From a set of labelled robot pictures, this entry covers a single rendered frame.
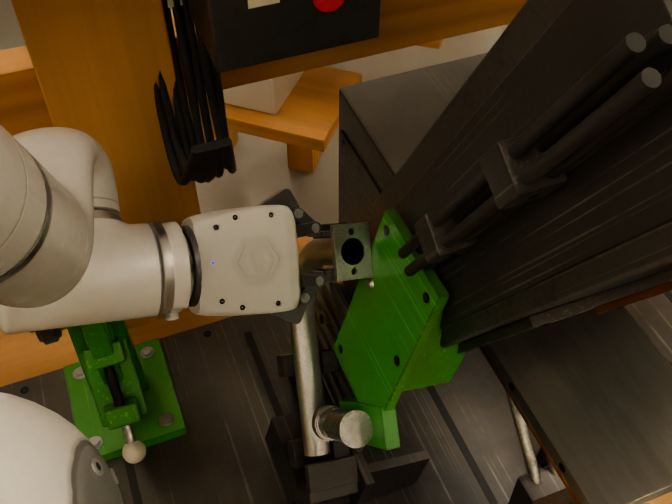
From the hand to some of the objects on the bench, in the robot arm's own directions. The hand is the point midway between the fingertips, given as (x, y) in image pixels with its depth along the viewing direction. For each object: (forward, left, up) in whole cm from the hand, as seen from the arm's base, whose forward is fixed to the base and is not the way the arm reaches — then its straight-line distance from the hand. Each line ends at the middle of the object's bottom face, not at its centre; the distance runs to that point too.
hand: (336, 252), depth 79 cm
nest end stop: (-11, +7, -29) cm, 32 cm away
